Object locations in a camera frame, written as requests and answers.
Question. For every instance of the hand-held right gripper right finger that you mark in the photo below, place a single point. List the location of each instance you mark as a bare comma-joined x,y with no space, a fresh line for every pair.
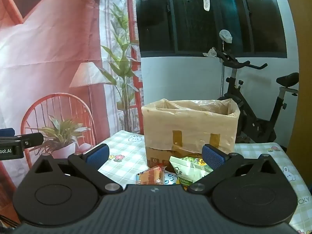
213,157

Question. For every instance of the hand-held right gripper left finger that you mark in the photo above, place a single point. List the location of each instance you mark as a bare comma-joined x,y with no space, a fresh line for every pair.
97,154

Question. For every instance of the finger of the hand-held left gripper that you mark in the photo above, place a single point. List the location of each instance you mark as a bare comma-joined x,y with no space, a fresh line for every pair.
31,139
6,131

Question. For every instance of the clear plastic liner bag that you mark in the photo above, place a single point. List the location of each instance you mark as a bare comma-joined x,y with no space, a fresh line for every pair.
190,126

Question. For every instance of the brown cardboard box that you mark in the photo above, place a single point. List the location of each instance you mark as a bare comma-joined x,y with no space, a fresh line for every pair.
156,158

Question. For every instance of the green checked tablecloth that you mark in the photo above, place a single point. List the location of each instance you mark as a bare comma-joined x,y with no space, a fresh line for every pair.
126,148

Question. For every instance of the white and green snack packet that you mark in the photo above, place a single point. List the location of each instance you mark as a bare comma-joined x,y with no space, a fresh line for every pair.
185,173

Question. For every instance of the blue and white snack packet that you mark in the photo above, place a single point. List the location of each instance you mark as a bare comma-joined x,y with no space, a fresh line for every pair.
170,179

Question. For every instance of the black exercise bike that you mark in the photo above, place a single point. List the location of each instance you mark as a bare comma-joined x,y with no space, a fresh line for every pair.
246,112

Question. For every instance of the orange cake snack packet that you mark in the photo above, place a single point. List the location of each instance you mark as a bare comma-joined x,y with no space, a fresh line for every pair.
151,175

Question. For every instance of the white rag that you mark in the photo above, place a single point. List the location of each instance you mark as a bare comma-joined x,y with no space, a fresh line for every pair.
210,53

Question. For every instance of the white crumpled cap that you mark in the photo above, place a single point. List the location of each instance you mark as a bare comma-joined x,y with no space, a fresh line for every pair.
225,36

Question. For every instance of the dark glass window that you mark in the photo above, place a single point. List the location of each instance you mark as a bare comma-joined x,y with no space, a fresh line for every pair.
195,24

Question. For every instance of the printed wall cloth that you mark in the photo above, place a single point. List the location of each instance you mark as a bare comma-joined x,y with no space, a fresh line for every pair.
48,53

